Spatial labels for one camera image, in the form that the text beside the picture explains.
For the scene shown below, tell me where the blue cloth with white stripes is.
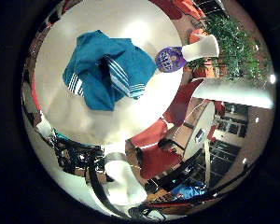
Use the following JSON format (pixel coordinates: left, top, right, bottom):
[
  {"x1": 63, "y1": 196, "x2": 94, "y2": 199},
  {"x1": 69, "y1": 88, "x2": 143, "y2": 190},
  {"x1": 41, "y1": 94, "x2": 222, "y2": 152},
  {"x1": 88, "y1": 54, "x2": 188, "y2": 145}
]
[{"x1": 62, "y1": 29, "x2": 158, "y2": 112}]

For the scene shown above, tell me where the dark shelf unit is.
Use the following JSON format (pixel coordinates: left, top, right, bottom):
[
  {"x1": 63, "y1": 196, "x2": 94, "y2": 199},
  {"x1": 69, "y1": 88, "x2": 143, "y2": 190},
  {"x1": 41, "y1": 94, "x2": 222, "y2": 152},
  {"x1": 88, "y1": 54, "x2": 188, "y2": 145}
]
[{"x1": 215, "y1": 104, "x2": 250, "y2": 138}]

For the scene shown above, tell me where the green leafy plant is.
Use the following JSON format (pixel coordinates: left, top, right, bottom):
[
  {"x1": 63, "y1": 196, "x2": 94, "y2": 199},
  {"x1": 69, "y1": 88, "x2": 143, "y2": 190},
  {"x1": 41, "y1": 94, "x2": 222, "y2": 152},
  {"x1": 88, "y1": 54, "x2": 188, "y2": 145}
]
[{"x1": 189, "y1": 13, "x2": 270, "y2": 82}]

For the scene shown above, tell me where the red chair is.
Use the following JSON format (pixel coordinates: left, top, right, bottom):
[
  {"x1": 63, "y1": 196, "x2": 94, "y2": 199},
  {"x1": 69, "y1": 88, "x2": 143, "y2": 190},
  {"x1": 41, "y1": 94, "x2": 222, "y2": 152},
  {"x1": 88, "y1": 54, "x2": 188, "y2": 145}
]
[{"x1": 150, "y1": 0, "x2": 207, "y2": 21}]

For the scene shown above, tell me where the blue bag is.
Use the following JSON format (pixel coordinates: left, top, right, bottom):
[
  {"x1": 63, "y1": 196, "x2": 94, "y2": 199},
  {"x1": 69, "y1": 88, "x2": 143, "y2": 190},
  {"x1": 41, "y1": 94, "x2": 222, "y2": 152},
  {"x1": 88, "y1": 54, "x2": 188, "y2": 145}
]
[{"x1": 170, "y1": 182, "x2": 207, "y2": 201}]

